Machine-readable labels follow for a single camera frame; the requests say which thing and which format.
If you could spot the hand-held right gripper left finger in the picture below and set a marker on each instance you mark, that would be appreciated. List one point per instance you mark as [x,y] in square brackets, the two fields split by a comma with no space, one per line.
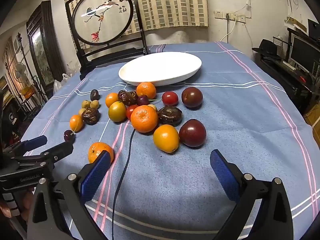
[96,175]

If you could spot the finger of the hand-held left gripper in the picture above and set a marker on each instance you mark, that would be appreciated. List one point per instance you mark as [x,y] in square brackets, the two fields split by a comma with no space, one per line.
[60,150]
[35,142]

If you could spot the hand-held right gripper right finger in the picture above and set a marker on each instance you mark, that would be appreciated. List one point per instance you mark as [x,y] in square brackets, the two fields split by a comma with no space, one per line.
[225,175]

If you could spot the dark red cherry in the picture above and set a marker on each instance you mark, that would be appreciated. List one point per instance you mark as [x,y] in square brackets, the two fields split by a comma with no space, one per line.
[142,100]
[68,135]

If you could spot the small orange tomato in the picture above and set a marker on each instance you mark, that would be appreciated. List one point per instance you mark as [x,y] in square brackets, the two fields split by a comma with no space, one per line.
[111,100]
[76,123]

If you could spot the small green jujube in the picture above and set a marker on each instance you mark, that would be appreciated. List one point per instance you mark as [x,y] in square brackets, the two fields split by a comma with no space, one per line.
[86,104]
[95,104]
[82,111]

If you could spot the dark red plum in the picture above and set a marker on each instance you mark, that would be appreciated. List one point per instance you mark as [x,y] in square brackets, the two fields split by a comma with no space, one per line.
[192,133]

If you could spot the yellow-green tomato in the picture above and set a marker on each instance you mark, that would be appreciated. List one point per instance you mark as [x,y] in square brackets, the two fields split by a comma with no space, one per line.
[117,111]

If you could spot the mandarin orange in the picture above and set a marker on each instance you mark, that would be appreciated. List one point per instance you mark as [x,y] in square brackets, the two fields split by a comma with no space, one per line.
[96,150]
[144,118]
[146,90]

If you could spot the wrinkled dark passion fruit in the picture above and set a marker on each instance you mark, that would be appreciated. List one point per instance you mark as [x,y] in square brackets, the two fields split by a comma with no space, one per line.
[170,115]

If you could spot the brown dried date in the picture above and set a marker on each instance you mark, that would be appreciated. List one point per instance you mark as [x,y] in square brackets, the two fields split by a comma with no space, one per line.
[90,116]
[127,97]

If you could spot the dark purple tomato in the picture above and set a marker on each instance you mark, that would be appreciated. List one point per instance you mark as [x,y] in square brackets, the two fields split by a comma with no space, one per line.
[192,97]

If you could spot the white oval plate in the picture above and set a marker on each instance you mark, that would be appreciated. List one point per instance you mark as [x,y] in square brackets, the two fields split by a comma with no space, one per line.
[160,67]

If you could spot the person's left hand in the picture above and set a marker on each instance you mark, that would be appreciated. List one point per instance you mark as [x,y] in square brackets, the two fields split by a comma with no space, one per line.
[25,201]

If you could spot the blue striped tablecloth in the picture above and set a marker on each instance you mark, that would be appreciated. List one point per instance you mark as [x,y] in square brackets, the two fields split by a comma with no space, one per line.
[200,180]

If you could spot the white plastic bag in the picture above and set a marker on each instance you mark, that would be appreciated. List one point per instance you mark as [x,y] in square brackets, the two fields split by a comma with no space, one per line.
[58,83]

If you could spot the small dark date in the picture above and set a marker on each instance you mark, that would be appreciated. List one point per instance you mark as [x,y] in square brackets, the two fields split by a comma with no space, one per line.
[94,95]

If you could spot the yellow-orange tomato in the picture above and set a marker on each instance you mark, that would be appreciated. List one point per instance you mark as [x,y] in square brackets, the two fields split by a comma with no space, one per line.
[166,138]

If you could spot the small red cherry tomato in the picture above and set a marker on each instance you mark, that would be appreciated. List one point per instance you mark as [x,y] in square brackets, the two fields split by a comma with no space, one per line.
[130,111]

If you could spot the standing fan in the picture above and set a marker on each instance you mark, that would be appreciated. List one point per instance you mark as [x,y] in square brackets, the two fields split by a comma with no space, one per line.
[20,70]

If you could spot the small yellowish fruit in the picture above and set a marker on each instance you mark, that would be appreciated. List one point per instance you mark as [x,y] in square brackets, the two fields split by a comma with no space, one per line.
[153,107]

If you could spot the dark framed painting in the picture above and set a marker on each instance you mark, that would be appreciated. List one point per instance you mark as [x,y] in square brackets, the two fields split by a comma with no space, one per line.
[41,50]

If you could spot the black side table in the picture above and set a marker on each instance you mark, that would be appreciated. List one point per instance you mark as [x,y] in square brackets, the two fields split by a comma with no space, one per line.
[282,80]

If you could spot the black hat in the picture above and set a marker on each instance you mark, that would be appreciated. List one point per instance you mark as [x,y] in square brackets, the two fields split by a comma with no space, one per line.
[267,48]

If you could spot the round embroidered table screen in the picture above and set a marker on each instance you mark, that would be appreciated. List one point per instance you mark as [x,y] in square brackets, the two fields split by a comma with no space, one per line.
[102,12]

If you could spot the computer monitor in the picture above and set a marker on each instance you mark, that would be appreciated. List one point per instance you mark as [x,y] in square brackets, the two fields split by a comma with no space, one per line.
[302,52]

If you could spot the cardboard box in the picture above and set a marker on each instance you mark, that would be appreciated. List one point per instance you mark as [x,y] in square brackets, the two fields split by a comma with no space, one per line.
[297,24]

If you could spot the checked beige curtain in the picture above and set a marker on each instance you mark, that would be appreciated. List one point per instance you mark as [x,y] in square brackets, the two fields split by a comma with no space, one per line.
[170,2]

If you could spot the white double wall socket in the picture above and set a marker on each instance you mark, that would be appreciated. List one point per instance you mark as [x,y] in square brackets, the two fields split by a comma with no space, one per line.
[236,17]

